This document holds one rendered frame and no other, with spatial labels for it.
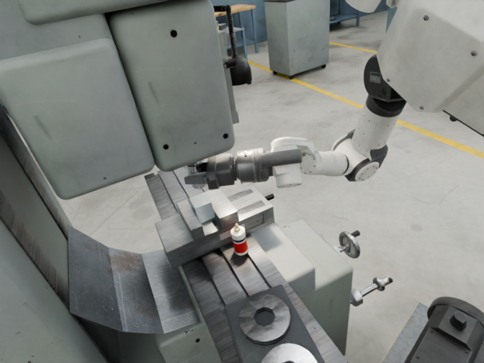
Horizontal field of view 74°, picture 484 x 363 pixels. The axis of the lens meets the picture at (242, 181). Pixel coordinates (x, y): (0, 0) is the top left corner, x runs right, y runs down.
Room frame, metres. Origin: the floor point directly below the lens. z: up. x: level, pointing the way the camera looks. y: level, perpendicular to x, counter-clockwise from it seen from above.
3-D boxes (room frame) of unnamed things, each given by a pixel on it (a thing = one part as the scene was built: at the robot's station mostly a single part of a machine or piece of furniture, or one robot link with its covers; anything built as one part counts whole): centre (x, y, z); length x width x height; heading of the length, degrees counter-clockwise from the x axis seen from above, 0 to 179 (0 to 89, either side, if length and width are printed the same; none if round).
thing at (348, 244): (0.88, -0.36, 0.66); 0.16 x 0.12 x 0.12; 110
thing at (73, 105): (0.64, 0.29, 1.47); 0.24 x 0.19 x 0.26; 20
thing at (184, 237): (0.78, 0.11, 1.01); 0.35 x 0.15 x 0.11; 111
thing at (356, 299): (0.76, -0.43, 0.54); 0.22 x 0.06 x 0.06; 110
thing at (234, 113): (0.75, 0.01, 1.45); 0.04 x 0.04 x 0.21; 20
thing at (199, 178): (0.68, 0.11, 1.23); 0.06 x 0.02 x 0.03; 86
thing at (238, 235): (0.68, 0.03, 1.01); 0.04 x 0.04 x 0.11
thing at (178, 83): (0.71, 0.12, 1.47); 0.21 x 0.19 x 0.32; 20
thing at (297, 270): (0.71, 0.11, 0.82); 0.50 x 0.35 x 0.12; 110
